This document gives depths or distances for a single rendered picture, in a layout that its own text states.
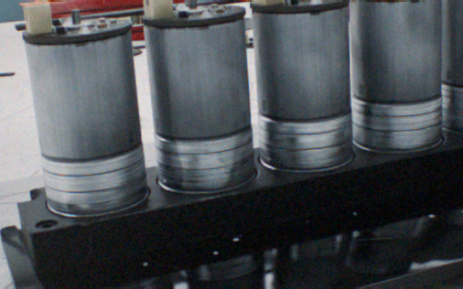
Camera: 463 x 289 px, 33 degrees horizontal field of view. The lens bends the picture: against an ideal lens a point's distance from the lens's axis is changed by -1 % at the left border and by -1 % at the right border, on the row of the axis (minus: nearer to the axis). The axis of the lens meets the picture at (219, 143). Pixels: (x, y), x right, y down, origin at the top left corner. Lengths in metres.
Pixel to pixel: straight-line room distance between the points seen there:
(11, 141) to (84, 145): 0.16
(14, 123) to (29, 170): 0.07
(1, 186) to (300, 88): 0.12
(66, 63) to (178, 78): 0.03
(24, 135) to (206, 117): 0.16
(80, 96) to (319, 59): 0.06
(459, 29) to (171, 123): 0.08
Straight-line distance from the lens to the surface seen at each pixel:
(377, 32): 0.21
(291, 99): 0.19
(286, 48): 0.19
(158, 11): 0.18
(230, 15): 0.18
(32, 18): 0.18
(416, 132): 0.21
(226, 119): 0.19
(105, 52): 0.17
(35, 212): 0.19
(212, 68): 0.18
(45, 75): 0.18
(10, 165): 0.30
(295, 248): 0.18
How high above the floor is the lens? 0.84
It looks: 17 degrees down
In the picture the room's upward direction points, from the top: 4 degrees counter-clockwise
